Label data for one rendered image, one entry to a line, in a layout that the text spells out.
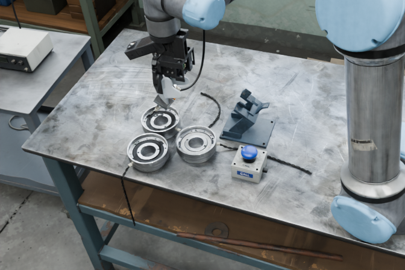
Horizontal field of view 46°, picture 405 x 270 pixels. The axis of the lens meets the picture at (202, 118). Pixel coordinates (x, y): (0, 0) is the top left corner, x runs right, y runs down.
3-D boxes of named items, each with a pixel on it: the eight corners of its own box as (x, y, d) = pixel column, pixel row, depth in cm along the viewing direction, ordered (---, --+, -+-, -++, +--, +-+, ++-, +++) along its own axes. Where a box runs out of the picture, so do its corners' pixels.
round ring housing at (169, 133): (135, 134, 130) (133, 123, 127) (156, 111, 136) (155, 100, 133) (167, 147, 126) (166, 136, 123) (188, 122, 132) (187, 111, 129)
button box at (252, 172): (231, 177, 117) (230, 164, 114) (240, 156, 122) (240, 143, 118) (263, 185, 115) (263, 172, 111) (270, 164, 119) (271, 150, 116)
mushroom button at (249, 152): (238, 167, 116) (238, 153, 112) (243, 155, 118) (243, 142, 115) (254, 171, 115) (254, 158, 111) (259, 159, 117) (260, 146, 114)
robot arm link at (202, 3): (238, -21, 92) (196, -36, 98) (199, 4, 87) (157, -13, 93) (238, 14, 98) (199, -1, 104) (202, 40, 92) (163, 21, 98)
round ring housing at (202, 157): (176, 167, 121) (175, 156, 118) (177, 137, 128) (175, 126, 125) (217, 164, 120) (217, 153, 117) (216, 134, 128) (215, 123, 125)
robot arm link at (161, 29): (138, 20, 102) (154, 0, 107) (142, 37, 105) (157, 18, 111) (170, 24, 100) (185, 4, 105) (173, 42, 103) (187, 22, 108)
